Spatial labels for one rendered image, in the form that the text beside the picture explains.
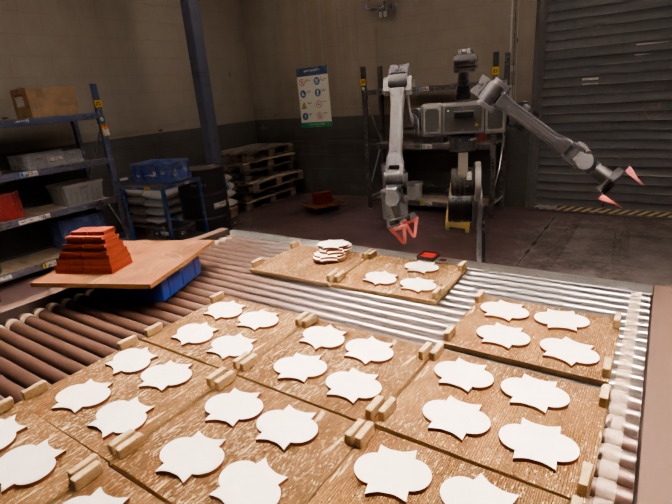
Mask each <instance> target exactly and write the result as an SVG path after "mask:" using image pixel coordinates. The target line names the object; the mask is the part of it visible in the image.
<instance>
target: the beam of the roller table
mask: <svg viewBox="0 0 672 504"><path fill-rule="evenodd" d="M230 235H236V236H239V237H246V238H253V239H260V240H267V241H274V242H281V243H288V244H290V243H292V242H294V241H296V240H300V245H308V246H315V247H318V243H320V242H323V241H317V240H309V239H302V238H294V237H287V236H279V235H272V234H264V233H257V232H249V231H242V230H231V231H230ZM367 249H371V251H372V250H377V255H384V256H391V257H399V258H407V259H415V260H417V255H418V254H415V253H407V252H400V251H392V250H385V249H377V248H370V247H362V246H355V245H351V250H350V251H351V252H358V253H362V252H364V251H366V250H367ZM439 259H447V260H446V261H439ZM462 261H466V266H468V269H470V270H477V271H484V272H490V273H497V274H504V275H511V276H518V277H525V278H532V279H539V280H546V281H553V282H560V283H567V284H574V285H581V286H588V287H595V288H602V289H609V290H616V291H623V292H630V293H631V292H638V293H641V294H644V295H650V306H651V299H652V293H653V287H654V285H648V284H641V283H633V282H626V281H618V280H611V279H603V278H595V277H588V276H580V275H573V274H565V273H558V272H550V271H543V270H535V269H528V268H520V267H513V266H505V265H498V264H490V263H483V262H475V261H467V260H460V259H452V258H445V257H438V258H437V259H436V260H435V261H434V262H438V263H446V264H454V265H459V264H460V263H461V262H462ZM650 306H649V310H650Z"/></svg>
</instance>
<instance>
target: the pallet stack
mask: <svg viewBox="0 0 672 504"><path fill-rule="evenodd" d="M281 146H284V152H277V151H278V147H281ZM245 151H247V152H245ZM261 151H264V152H263V153H259V154H258V152H261ZM292 151H294V150H293V143H263V144H262V143H255V144H250V145H246V146H241V147H236V148H232V149H227V150H223V151H221V154H222V157H223V159H222V161H223V164H224V166H223V167H224V172H225V173H224V174H227V175H230V176H232V179H230V180H229V181H228V182H231V183H233V184H234V185H235V186H234V187H233V188H232V189H231V190H234V191H235V192H236V193H235V194H234V195H233V196H231V197H229V198H232V199H235V200H237V201H238V202H237V203H236V204H234V205H237V207H238V208H241V207H244V209H245V210H244V211H246V212H248V211H251V210H254V209H257V208H261V207H264V206H267V205H269V204H272V203H275V202H278V201H281V200H283V199H286V198H289V197H292V196H294V195H296V189H295V187H294V181H295V180H298V179H302V178H303V170H302V169H296V170H295V169H294V164H293V161H296V157H295V156H294V155H295V152H292ZM241 152H243V153H241ZM281 156H286V161H281V159H282V157H281ZM281 165H284V166H285V169H279V166H281ZM289 174H293V177H291V176H286V175H289ZM282 184H285V186H282V187H281V186H279V185H282ZM285 191H288V192H287V196H284V197H281V198H278V199H276V196H277V195H280V194H282V192H285ZM265 199H266V202H267V203H264V204H261V205H258V206H255V207H254V204H253V203H256V202H259V201H262V200H265Z"/></svg>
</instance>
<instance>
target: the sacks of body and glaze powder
mask: <svg viewBox="0 0 672 504"><path fill-rule="evenodd" d="M230 179H232V176H230V175H227V174H225V180H226V187H227V188H228V189H227V193H228V200H229V207H230V210H231V211H230V213H231V218H232V217H235V216H238V215H239V214H238V207H237V205H234V204H236V203H237V202H238V201H237V200H235V199H232V198H229V197H231V196H233V195H234V194H235V193H236V192H235V191H234V190H231V189H232V188H233V187H234V186H235V185H234V184H233V183H231V182H228V181H229V180H230ZM125 192H126V195H127V196H128V197H127V201H128V204H131V205H133V206H131V207H130V208H129V209H130V213H133V214H132V215H131V218H132V223H133V227H134V232H135V233H137V232H141V231H144V230H146V235H149V236H153V232H152V229H151V228H152V227H151V226H154V225H157V224H160V223H162V222H165V221H166V217H165V212H164V207H163V202H162V197H161V192H160V191H153V190H125ZM165 192H166V197H167V203H168V208H169V213H170V218H171V220H180V221H184V219H183V218H182V217H183V212H182V207H181V202H180V196H179V195H178V193H179V191H178V187H175V188H171V189H168V190H165Z"/></svg>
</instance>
